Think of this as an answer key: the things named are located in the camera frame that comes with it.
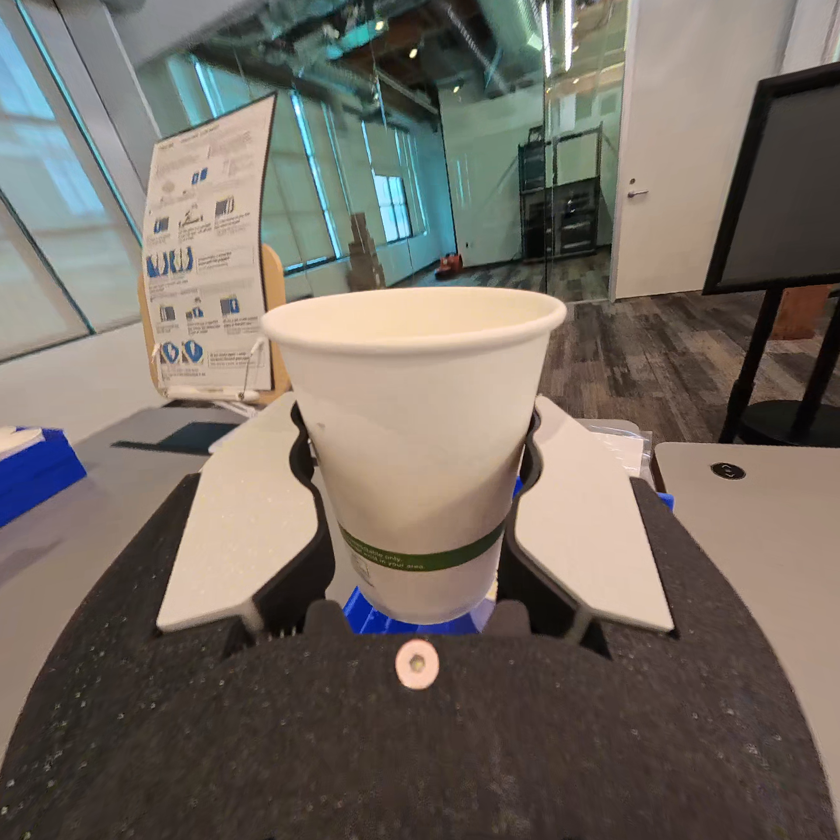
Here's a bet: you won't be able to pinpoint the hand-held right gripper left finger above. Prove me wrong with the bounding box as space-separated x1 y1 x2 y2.
156 394 336 641

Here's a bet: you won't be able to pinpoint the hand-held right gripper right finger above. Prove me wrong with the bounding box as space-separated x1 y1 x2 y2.
502 395 676 644

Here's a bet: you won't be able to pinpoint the blue plastic bin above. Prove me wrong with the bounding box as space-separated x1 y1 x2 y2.
343 476 676 636
0 428 88 529

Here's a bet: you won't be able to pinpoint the laminated paper sheet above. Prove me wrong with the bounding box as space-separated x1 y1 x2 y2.
577 419 654 480

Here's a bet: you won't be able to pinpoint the black flat plate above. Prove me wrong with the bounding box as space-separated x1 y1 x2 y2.
112 420 240 457

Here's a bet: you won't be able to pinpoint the white stand base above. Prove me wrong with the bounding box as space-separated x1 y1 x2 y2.
164 386 277 454

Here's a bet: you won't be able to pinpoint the wooden instruction board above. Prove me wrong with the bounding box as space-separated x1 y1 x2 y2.
138 92 287 406

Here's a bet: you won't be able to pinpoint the stacked cardboard boxes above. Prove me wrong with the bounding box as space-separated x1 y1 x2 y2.
346 213 388 291

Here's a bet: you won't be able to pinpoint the brown wooden table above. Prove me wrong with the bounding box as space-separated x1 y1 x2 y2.
771 285 832 341

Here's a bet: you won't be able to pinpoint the black server rack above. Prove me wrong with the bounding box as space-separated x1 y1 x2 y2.
518 123 602 263

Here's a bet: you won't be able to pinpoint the window with blinds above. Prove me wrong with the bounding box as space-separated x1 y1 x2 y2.
193 58 427 277

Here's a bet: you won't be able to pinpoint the white door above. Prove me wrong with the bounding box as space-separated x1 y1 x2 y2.
609 0 798 303

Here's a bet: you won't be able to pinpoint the glass partition window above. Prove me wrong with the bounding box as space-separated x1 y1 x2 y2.
0 13 144 363

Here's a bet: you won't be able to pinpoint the black framed sign easel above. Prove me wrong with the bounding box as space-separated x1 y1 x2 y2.
702 62 840 448

